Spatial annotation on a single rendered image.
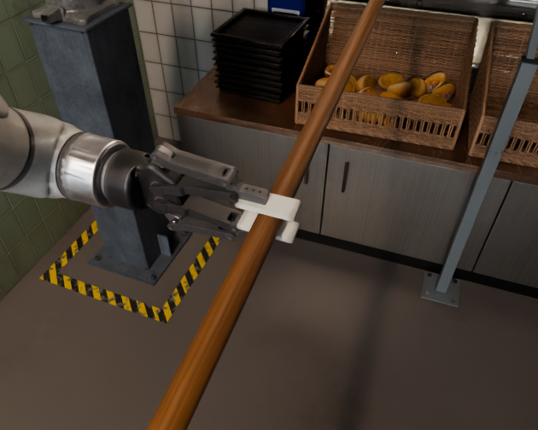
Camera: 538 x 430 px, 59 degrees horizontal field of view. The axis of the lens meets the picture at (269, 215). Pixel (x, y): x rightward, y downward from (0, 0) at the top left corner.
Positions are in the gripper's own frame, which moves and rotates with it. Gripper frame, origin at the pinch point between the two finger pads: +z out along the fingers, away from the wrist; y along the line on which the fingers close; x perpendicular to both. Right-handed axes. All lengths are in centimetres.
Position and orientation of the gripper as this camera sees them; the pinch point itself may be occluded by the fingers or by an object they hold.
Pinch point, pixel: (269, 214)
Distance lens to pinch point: 55.4
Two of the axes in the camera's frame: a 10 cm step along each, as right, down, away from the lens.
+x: -3.4, 6.9, -6.4
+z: 9.4, 2.4, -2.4
